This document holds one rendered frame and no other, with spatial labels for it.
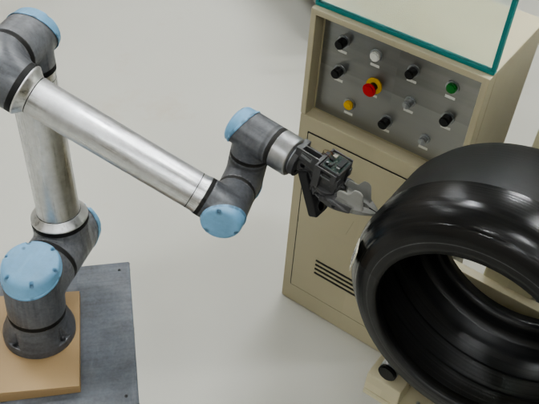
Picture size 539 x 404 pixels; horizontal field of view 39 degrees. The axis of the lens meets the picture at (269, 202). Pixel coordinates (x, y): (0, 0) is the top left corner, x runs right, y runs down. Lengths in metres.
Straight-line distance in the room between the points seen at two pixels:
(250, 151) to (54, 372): 0.82
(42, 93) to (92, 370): 0.82
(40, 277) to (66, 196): 0.21
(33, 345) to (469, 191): 1.22
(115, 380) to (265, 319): 1.00
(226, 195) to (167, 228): 1.67
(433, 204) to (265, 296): 1.71
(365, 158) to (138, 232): 1.25
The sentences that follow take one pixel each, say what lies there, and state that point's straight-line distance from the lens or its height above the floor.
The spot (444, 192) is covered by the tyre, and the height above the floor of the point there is 1.43.
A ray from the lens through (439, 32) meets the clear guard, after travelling 2.07.
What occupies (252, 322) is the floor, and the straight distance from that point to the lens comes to 2.94.
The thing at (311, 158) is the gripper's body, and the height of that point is 1.32.
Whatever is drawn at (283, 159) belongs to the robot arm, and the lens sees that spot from 1.60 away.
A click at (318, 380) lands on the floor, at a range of 2.81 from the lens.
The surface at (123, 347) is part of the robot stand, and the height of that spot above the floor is 0.60.
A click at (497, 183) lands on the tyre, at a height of 1.46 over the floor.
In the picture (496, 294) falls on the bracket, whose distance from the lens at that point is 1.94.
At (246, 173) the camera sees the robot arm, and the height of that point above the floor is 1.22.
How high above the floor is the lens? 2.34
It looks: 43 degrees down
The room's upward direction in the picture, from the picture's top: 4 degrees clockwise
